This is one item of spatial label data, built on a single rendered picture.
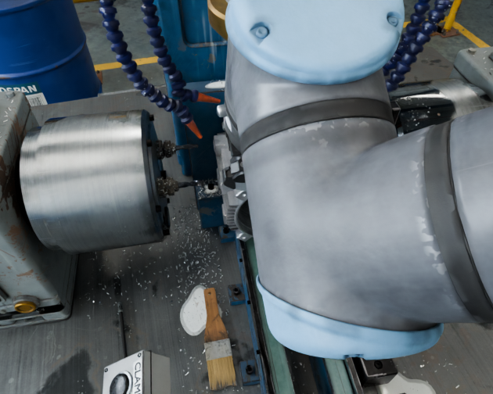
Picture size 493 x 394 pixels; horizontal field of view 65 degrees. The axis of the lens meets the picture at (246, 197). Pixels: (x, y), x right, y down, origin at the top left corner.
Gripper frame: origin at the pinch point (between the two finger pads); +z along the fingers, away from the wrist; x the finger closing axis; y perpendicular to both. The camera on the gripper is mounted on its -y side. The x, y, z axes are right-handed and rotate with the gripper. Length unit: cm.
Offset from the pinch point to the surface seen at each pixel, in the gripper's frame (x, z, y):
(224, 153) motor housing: 2.0, 18.1, 11.1
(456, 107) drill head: -38.5, 7.4, 11.1
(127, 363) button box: 19.1, -0.7, -20.1
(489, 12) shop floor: -270, 242, 182
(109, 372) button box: 21.6, 0.6, -21.0
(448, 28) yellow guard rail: -211, 223, 158
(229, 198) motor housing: 2.6, 13.9, 1.5
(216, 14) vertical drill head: 2.1, -5.5, 23.7
